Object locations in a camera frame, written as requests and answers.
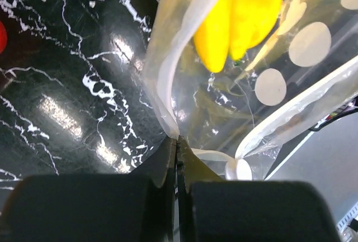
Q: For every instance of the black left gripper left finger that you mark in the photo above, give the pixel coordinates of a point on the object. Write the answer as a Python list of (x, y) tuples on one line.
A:
[(137, 206)]

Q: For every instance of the polka dot zip bag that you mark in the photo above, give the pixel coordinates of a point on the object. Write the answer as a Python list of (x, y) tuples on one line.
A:
[(237, 118)]

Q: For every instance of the yellow banana bunch toy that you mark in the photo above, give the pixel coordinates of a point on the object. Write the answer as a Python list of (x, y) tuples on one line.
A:
[(231, 28)]

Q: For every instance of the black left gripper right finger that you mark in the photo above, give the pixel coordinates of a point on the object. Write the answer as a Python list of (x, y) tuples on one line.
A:
[(212, 209)]

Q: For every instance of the red plastic fruit bin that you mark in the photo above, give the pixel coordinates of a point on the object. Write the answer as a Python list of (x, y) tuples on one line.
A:
[(3, 37)]

